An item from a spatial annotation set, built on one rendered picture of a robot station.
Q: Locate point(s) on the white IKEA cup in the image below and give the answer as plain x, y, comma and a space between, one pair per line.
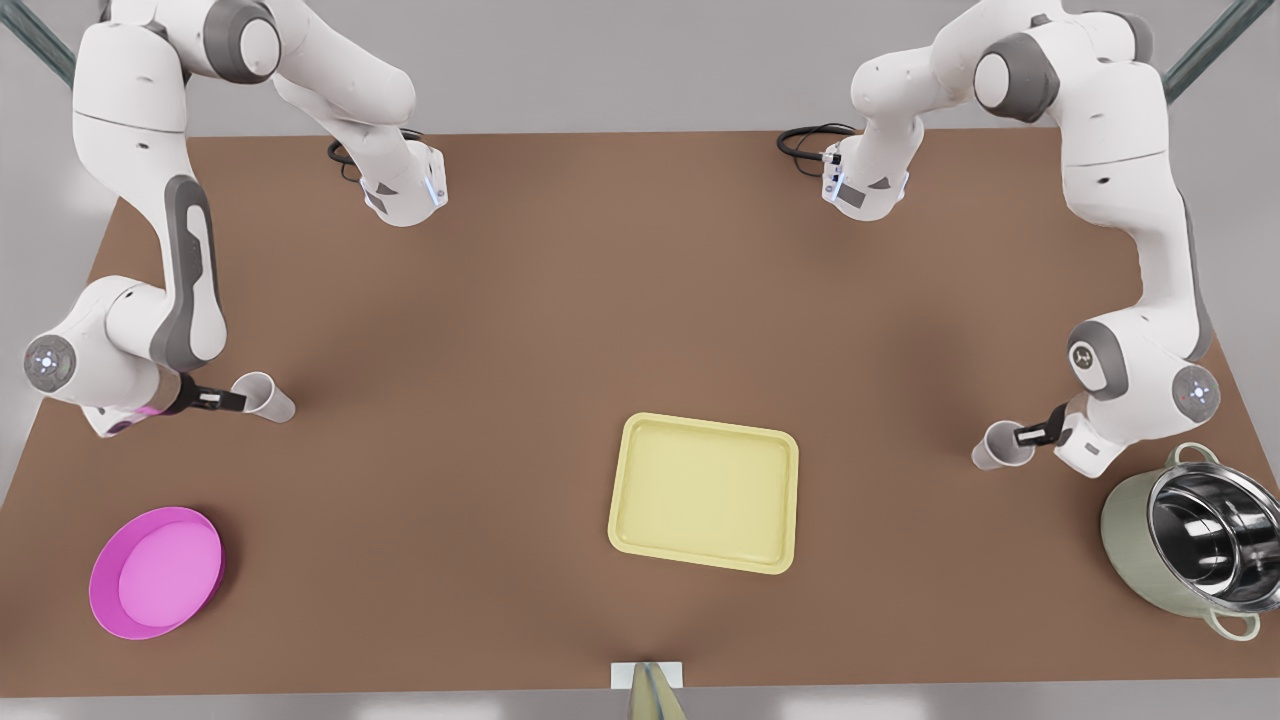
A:
270, 400
995, 450

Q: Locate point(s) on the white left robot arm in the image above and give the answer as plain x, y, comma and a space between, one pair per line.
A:
1110, 150

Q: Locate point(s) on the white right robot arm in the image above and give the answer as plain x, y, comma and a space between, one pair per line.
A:
130, 150

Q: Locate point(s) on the yellow rectangular tray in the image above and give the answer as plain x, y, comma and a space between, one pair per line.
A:
703, 493

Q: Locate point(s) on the pink round bowl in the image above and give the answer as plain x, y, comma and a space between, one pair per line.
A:
155, 575

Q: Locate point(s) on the green pot with steel inside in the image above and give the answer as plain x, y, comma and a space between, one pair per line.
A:
1200, 540

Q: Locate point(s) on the silver frame post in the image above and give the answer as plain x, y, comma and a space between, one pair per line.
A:
1210, 45
40, 40
655, 700

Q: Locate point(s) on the white post foot plate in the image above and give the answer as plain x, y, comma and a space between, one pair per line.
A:
620, 676

